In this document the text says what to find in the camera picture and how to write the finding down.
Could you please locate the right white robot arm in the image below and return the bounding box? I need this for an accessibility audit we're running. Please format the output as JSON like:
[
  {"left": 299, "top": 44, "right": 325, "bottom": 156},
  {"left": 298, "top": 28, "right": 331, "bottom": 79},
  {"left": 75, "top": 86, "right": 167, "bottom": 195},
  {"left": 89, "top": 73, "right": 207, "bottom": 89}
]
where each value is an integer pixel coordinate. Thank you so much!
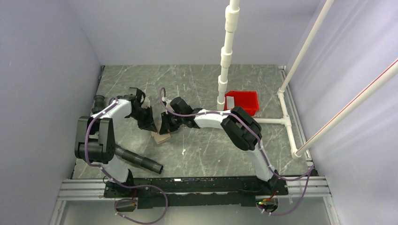
[{"left": 159, "top": 97, "right": 278, "bottom": 195}]

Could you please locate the white pole with red stripe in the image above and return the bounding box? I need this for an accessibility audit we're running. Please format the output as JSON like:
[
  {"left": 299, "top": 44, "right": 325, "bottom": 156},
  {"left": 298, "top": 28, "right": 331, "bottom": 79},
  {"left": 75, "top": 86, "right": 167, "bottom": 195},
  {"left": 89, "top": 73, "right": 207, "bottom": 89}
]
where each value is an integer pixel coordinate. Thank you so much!
[{"left": 291, "top": 60, "right": 398, "bottom": 158}]

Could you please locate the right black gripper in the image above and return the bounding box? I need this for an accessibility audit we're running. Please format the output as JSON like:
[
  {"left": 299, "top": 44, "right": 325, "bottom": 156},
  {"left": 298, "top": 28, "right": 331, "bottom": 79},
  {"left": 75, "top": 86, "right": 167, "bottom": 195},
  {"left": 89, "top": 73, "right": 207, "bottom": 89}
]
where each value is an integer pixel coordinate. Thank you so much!
[{"left": 159, "top": 111, "right": 184, "bottom": 135}]

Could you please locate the purple cable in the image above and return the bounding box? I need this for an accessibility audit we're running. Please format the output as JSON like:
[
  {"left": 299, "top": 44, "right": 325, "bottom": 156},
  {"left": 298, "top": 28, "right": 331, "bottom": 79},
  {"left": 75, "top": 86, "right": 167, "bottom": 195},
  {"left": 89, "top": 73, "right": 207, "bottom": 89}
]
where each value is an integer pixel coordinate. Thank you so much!
[
  {"left": 159, "top": 87, "right": 315, "bottom": 217},
  {"left": 84, "top": 97, "right": 170, "bottom": 225}
]

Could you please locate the white diagonal pole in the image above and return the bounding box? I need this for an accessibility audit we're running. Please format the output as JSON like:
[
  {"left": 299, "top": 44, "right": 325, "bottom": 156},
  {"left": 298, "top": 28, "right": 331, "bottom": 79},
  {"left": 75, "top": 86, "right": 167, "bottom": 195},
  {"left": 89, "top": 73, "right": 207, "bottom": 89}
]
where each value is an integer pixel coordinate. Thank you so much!
[{"left": 277, "top": 0, "right": 334, "bottom": 94}]

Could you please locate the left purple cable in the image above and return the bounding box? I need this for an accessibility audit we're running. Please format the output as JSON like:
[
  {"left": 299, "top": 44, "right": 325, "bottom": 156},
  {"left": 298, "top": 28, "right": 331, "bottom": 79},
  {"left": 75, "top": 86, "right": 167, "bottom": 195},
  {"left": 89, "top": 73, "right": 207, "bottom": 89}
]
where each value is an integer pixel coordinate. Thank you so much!
[{"left": 84, "top": 97, "right": 170, "bottom": 225}]

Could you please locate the white PVC pipe frame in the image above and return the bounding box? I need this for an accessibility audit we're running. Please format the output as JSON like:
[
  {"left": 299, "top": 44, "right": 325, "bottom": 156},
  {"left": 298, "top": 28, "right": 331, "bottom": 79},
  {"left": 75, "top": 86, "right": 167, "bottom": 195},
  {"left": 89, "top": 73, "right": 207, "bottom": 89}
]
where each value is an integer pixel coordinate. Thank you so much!
[{"left": 215, "top": 0, "right": 307, "bottom": 159}]

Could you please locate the red plastic bin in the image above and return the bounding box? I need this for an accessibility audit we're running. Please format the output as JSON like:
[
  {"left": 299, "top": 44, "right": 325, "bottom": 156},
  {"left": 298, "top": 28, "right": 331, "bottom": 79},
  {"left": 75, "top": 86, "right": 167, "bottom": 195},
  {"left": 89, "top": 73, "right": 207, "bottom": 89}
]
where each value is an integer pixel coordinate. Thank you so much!
[{"left": 224, "top": 90, "right": 260, "bottom": 116}]

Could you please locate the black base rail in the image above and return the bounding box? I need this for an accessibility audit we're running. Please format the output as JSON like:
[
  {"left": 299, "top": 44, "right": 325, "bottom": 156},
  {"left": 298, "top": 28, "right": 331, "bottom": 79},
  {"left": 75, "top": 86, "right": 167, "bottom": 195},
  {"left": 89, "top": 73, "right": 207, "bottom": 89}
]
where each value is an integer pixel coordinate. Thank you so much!
[{"left": 104, "top": 176, "right": 289, "bottom": 209}]

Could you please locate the white credit card stack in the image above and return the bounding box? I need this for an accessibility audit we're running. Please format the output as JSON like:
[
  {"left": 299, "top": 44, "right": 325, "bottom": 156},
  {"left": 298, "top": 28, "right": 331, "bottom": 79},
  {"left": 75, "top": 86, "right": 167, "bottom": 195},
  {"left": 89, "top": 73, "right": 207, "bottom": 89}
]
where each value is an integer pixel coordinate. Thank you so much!
[{"left": 225, "top": 96, "right": 235, "bottom": 110}]

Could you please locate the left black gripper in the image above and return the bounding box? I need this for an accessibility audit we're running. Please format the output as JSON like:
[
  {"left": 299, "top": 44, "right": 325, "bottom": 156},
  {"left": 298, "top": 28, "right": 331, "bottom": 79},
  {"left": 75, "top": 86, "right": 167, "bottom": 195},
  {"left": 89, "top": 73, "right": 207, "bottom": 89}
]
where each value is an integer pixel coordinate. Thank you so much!
[{"left": 129, "top": 106, "right": 157, "bottom": 133}]

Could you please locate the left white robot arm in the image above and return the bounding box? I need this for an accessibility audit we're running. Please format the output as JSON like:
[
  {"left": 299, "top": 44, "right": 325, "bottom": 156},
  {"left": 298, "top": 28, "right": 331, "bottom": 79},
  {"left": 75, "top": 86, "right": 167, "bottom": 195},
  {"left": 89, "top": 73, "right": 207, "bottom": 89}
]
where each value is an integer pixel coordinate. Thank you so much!
[{"left": 74, "top": 87, "right": 157, "bottom": 197}]

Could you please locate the black corrugated hose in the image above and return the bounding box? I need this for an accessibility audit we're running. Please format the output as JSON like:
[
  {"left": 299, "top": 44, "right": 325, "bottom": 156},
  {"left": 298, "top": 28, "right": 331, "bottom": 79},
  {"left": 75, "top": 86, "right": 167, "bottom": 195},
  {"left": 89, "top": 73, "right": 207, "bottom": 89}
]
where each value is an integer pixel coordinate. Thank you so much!
[{"left": 92, "top": 95, "right": 164, "bottom": 175}]

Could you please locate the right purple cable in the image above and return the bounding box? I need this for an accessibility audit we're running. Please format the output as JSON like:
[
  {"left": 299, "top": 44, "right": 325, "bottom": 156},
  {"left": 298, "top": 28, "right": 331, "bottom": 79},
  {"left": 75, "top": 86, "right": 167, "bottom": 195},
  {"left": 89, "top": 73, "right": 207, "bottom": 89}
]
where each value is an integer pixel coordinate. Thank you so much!
[{"left": 159, "top": 87, "right": 315, "bottom": 217}]

